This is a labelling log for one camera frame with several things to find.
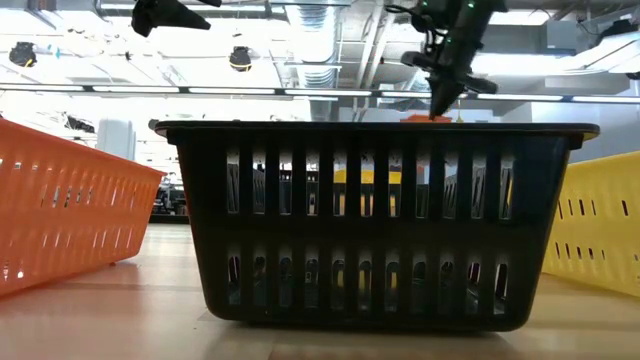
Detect overhead LED light bar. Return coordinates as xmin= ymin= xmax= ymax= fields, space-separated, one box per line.
xmin=0 ymin=83 xmax=640 ymax=104

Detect orange slotted plastic basket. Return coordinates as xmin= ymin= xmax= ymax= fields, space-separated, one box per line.
xmin=0 ymin=118 xmax=167 ymax=297
xmin=398 ymin=114 xmax=454 ymax=124

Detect white building pillar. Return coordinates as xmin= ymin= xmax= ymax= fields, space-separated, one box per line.
xmin=97 ymin=118 xmax=137 ymax=161

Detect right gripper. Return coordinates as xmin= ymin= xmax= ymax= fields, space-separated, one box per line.
xmin=400 ymin=34 xmax=500 ymax=120

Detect black hanging cord reel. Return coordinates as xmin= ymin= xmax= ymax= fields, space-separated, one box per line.
xmin=8 ymin=41 xmax=38 ymax=69
xmin=228 ymin=45 xmax=253 ymax=73

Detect black slotted plastic basket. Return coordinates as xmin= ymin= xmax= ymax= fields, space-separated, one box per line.
xmin=153 ymin=119 xmax=601 ymax=334

